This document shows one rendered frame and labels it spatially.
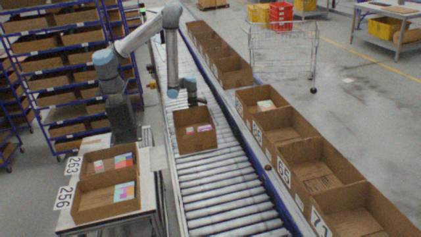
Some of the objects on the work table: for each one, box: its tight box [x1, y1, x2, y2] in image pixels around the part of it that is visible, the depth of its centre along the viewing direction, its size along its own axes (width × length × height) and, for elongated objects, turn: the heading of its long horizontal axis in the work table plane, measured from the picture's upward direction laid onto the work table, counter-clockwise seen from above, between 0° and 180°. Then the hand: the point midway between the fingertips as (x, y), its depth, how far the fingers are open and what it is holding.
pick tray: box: [70, 168, 141, 226], centre depth 182 cm, size 28×38×10 cm
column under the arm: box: [105, 95, 143, 147], centre depth 242 cm, size 26×26×33 cm
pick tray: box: [78, 142, 140, 180], centre depth 209 cm, size 28×38×10 cm
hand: (198, 116), depth 254 cm, fingers closed
